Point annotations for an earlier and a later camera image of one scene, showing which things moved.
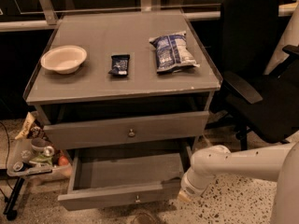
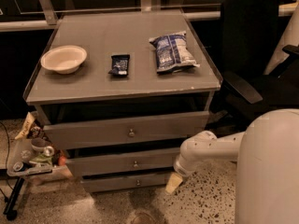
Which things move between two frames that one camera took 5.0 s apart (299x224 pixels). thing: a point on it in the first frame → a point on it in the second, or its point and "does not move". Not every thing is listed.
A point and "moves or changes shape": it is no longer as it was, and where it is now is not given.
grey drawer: (114, 178) moves or changes shape
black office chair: (260, 107) does not move
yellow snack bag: (29, 120) does not move
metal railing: (53, 21) does not move
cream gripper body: (191, 186) → (179, 168)
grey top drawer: (125, 131) does not move
